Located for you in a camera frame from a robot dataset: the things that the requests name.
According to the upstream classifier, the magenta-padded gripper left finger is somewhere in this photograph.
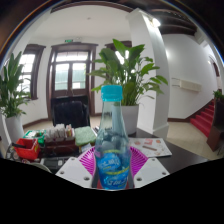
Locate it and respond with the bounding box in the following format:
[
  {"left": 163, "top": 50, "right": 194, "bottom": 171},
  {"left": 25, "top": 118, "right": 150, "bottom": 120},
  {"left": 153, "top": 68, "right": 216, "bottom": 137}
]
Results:
[{"left": 55, "top": 145, "right": 101, "bottom": 190}]

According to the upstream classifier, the clear bottle with blue cap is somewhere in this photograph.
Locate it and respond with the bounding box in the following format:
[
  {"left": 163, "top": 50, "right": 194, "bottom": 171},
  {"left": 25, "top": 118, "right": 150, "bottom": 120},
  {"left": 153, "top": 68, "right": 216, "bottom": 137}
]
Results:
[{"left": 93, "top": 84, "right": 132, "bottom": 191}]

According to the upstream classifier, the red carpeted staircase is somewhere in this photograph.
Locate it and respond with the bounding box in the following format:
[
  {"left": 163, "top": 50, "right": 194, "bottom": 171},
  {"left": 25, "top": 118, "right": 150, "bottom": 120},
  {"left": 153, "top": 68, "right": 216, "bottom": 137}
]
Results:
[{"left": 189, "top": 98, "right": 219, "bottom": 138}]

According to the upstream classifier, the green printed packet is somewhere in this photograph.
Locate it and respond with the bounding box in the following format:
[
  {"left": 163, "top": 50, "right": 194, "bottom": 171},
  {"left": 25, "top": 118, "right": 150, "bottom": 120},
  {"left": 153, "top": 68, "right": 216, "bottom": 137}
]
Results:
[{"left": 23, "top": 129, "right": 46, "bottom": 140}]

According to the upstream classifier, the brown wooden double door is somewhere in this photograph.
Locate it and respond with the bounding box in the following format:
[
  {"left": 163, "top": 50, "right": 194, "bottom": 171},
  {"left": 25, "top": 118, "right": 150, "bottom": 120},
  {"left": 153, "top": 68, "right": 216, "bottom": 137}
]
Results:
[{"left": 45, "top": 42, "right": 99, "bottom": 119}]

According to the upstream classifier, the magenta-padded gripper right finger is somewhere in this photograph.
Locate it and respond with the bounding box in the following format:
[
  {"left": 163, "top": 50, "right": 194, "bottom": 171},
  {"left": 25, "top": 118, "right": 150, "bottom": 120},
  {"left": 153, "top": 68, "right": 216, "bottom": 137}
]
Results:
[{"left": 128, "top": 146, "right": 170, "bottom": 190}]

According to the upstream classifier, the potted plant in white pot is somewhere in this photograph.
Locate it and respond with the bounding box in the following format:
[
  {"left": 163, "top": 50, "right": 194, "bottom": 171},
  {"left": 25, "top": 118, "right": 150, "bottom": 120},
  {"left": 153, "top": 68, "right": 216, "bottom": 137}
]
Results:
[
  {"left": 0, "top": 51, "right": 33, "bottom": 143},
  {"left": 88, "top": 38, "right": 169, "bottom": 136}
]

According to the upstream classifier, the red plastic basket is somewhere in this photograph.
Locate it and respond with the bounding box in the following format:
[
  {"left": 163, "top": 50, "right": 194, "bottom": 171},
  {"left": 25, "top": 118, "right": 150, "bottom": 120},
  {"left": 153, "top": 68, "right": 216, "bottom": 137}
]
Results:
[{"left": 13, "top": 137, "right": 42, "bottom": 161}]

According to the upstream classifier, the dark wooden stand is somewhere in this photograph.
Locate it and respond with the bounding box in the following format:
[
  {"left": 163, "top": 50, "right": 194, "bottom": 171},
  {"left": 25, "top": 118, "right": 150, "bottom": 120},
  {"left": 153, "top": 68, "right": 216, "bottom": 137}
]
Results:
[{"left": 206, "top": 98, "right": 224, "bottom": 153}]

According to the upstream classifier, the printed paper leaflet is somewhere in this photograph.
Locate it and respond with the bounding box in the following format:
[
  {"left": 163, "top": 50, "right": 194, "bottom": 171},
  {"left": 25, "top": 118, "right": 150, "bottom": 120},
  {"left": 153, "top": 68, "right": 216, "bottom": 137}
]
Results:
[{"left": 128, "top": 137, "right": 173, "bottom": 158}]

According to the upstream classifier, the black office chair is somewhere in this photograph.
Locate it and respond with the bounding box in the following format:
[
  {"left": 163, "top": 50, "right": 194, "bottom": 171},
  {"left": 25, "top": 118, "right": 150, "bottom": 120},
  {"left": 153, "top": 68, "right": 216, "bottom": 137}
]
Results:
[{"left": 50, "top": 95, "right": 92, "bottom": 129}]

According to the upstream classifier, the white wall heater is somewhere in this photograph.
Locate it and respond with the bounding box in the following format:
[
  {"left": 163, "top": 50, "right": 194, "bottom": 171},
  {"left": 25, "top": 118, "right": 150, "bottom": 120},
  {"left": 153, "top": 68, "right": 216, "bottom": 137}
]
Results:
[{"left": 172, "top": 77, "right": 203, "bottom": 93}]

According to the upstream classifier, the green cloth pad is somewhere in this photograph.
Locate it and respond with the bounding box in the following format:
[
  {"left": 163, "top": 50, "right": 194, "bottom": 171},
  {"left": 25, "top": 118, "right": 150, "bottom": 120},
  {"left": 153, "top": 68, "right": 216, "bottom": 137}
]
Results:
[{"left": 73, "top": 125, "right": 98, "bottom": 147}]

